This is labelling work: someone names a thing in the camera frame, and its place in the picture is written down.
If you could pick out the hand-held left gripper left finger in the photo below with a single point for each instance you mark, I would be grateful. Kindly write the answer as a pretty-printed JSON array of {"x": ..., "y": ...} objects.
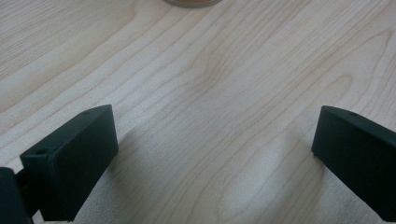
[{"x": 74, "y": 161}]

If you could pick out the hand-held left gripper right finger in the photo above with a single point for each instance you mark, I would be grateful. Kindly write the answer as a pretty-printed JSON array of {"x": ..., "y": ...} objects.
[{"x": 358, "y": 149}]

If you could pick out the glass jar with orange spice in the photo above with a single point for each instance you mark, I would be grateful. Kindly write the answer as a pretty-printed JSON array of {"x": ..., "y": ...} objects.
[{"x": 193, "y": 2}]

